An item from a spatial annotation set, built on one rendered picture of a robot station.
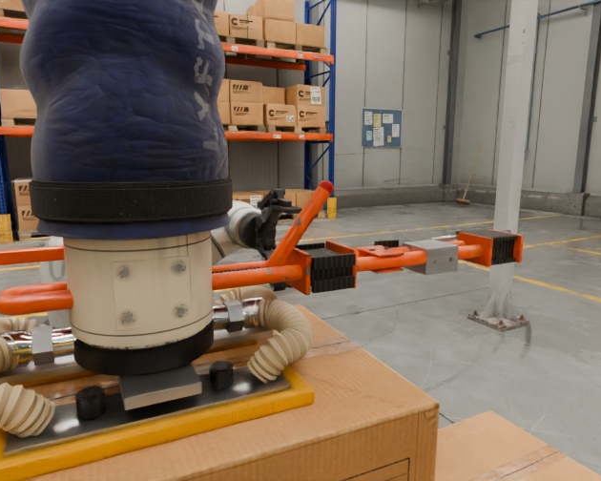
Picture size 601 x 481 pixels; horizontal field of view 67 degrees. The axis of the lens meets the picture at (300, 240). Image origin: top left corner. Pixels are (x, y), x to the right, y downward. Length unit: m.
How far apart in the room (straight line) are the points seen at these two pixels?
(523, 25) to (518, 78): 0.33
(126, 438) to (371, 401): 0.28
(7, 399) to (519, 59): 3.41
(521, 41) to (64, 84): 3.29
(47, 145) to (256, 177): 9.17
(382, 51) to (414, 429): 11.02
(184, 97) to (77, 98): 0.10
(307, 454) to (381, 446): 0.09
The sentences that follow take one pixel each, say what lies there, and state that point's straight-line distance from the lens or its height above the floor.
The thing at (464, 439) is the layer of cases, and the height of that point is 0.54.
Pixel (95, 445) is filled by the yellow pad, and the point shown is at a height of 0.96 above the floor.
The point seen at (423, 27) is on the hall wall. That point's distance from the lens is 12.32.
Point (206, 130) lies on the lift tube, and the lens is 0.51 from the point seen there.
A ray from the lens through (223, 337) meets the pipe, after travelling 0.64.
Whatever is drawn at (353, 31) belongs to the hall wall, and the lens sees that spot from 11.06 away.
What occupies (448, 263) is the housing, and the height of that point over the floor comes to 1.06.
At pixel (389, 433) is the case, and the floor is 0.92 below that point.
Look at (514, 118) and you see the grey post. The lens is 3.53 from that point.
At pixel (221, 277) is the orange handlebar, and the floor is 1.08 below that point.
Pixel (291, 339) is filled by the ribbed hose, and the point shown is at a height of 1.02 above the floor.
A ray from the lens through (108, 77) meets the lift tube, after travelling 0.49.
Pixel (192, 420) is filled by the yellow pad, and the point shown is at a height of 0.96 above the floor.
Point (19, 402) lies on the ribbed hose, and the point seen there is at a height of 1.01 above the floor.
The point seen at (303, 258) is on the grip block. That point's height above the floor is 1.09.
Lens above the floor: 1.24
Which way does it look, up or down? 11 degrees down
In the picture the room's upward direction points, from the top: straight up
